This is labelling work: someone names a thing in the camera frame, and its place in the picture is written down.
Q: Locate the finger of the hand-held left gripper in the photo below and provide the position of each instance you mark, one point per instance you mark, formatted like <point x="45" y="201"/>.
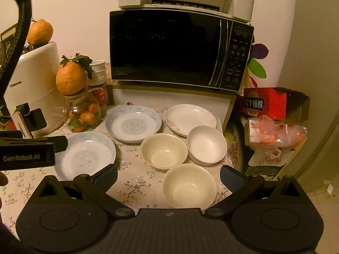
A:
<point x="61" y="143"/>

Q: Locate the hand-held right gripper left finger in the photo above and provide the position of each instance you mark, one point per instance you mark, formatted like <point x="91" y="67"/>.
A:
<point x="106" y="176"/>

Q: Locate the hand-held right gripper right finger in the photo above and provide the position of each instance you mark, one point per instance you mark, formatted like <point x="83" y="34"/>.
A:
<point x="232" y="177"/>

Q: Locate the blue patterned plate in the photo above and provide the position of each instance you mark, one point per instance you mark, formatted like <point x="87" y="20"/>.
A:
<point x="132" y="124"/>
<point x="84" y="153"/>

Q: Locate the white bowl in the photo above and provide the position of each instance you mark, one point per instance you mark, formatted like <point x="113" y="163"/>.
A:
<point x="206" y="144"/>

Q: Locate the cream bowl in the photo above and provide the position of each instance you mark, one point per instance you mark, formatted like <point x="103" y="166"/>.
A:
<point x="189" y="185"/>
<point x="164" y="152"/>

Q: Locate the white plate with swirl print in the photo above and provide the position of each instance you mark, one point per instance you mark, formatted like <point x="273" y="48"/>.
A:
<point x="189" y="117"/>

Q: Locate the person's left hand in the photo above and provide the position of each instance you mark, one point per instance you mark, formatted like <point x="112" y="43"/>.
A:
<point x="2" y="179"/>

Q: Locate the floral tablecloth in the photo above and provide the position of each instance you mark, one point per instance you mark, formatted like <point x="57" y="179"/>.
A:
<point x="135" y="180"/>

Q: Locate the yellow round package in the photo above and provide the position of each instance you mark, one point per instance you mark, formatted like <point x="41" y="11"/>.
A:
<point x="235" y="148"/>

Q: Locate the glass jar of kumquats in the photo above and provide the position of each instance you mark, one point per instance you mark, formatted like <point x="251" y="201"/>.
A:
<point x="84" y="111"/>

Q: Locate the white and orange snack bag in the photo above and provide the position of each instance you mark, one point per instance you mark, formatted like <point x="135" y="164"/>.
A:
<point x="270" y="161"/>

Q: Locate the clear plastic bag of packets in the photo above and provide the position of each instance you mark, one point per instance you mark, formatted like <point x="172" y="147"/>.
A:
<point x="275" y="133"/>

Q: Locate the red label can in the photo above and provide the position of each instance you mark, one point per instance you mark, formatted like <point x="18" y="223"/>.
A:
<point x="102" y="95"/>

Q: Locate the white air fryer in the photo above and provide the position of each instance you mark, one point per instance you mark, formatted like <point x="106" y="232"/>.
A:
<point x="34" y="84"/>

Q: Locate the orange citrus fruit with leaves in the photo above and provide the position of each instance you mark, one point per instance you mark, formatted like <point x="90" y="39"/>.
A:
<point x="71" y="78"/>

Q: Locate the red box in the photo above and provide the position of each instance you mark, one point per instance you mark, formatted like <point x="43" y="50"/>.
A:
<point x="267" y="102"/>

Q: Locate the grey refrigerator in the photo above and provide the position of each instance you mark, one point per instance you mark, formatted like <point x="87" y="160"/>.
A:
<point x="317" y="84"/>

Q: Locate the black microwave oven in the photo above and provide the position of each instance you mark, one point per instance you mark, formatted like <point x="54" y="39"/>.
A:
<point x="169" y="50"/>

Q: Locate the purple and green wall sticker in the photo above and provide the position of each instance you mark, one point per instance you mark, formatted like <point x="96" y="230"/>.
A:
<point x="258" y="58"/>

